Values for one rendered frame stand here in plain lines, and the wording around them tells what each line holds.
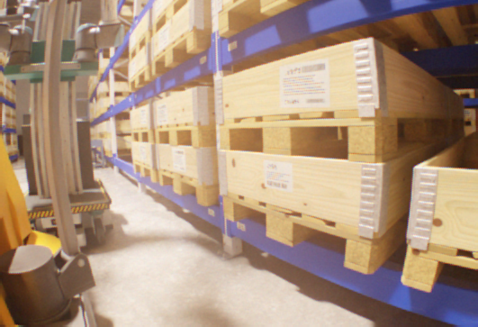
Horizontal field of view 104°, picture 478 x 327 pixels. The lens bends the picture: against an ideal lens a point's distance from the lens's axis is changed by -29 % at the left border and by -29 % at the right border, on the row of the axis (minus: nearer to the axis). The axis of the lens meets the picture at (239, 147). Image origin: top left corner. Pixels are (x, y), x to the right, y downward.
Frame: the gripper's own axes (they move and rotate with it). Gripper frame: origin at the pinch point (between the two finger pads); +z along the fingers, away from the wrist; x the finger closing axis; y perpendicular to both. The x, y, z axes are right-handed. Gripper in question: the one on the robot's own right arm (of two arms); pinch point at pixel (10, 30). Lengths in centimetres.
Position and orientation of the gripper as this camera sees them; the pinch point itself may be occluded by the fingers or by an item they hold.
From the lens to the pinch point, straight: 141.7
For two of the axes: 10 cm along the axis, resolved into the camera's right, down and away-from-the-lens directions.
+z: 4.0, 9.1, -1.4
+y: -5.8, 3.7, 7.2
